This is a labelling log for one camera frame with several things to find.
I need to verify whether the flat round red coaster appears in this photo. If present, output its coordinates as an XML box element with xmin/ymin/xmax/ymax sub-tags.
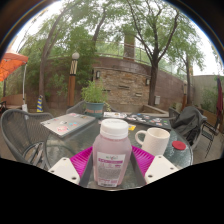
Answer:
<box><xmin>171</xmin><ymin>140</ymin><xmax>187</xmax><ymax>151</ymax></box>

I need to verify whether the dark metal chair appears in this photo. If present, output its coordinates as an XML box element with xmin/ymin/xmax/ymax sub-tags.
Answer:
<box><xmin>168</xmin><ymin>106</ymin><xmax>210</xmax><ymax>152</ymax></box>

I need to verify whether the black backpack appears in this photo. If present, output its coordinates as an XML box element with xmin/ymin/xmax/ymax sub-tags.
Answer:
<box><xmin>171</xmin><ymin>105</ymin><xmax>208</xmax><ymax>146</ymax></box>

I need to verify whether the white ceramic mug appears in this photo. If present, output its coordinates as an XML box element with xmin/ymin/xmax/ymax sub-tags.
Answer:
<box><xmin>134</xmin><ymin>127</ymin><xmax>171</xmax><ymax>157</ymax></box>

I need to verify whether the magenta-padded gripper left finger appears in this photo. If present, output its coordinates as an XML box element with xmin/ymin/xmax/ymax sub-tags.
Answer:
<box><xmin>48</xmin><ymin>146</ymin><xmax>96</xmax><ymax>188</ymax></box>

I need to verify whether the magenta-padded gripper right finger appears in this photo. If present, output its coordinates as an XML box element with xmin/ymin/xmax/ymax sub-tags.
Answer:
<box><xmin>129</xmin><ymin>144</ymin><xmax>180</xmax><ymax>187</ymax></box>

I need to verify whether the green plant in teal pot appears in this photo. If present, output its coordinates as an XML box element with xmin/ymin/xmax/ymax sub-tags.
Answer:
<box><xmin>80</xmin><ymin>79</ymin><xmax>110</xmax><ymax>119</ymax></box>

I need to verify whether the orange patio umbrella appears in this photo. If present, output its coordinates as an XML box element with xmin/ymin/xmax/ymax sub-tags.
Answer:
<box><xmin>0</xmin><ymin>52</ymin><xmax>29</xmax><ymax>83</ymax></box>

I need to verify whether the brown lamp post white globe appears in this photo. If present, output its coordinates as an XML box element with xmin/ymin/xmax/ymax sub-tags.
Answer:
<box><xmin>67</xmin><ymin>51</ymin><xmax>81</xmax><ymax>108</ymax></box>

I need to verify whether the grey wicker armchair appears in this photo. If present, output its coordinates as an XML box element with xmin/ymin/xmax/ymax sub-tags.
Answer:
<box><xmin>0</xmin><ymin>108</ymin><xmax>55</xmax><ymax>168</ymax></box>

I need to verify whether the blue yellow striped cone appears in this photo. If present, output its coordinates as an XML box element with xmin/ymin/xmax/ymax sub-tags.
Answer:
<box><xmin>36</xmin><ymin>94</ymin><xmax>45</xmax><ymax>113</ymax></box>

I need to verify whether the silver laptop with stickers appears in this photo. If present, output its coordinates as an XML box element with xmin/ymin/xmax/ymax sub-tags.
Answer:
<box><xmin>40</xmin><ymin>112</ymin><xmax>97</xmax><ymax>139</ymax></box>

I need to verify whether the pink drink bottle white cap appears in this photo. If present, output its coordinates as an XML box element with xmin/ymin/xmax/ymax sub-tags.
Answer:
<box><xmin>92</xmin><ymin>118</ymin><xmax>133</xmax><ymax>188</ymax></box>

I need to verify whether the black laptop with stickers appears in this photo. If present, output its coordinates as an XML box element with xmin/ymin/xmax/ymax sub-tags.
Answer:
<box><xmin>124</xmin><ymin>112</ymin><xmax>173</xmax><ymax>131</ymax></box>

